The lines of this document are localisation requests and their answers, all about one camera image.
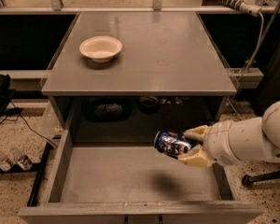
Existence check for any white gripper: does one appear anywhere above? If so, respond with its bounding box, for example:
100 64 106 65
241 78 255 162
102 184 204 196
178 120 243 167

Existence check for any blue pepsi can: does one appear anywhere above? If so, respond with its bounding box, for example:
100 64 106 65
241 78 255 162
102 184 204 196
154 131 199 159

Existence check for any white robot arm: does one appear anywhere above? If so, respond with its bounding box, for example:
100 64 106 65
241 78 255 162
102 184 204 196
177 101 280 167

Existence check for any grey cabinet with counter top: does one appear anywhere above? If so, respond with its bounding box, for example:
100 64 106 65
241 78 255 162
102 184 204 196
42 12 235 143

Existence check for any open grey top drawer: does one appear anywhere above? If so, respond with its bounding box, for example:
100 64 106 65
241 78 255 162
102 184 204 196
19 120 261 224

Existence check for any black office chair base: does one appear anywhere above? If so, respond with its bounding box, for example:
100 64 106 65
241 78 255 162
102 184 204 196
242 171 280 188

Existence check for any clear plastic bottle right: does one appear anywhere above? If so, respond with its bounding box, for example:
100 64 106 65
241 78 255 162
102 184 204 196
10 147 33 171

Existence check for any clear plastic bottle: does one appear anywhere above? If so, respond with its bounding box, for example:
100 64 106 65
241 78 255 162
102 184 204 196
10 147 33 171
0 152 13 172

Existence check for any clear plastic bottle left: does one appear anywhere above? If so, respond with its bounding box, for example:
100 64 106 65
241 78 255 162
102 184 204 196
0 152 13 172

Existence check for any white cable on right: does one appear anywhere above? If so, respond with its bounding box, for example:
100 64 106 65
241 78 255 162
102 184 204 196
227 11 265 117

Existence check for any black floor cable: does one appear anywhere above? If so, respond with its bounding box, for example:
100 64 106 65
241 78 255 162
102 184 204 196
0 100 59 149

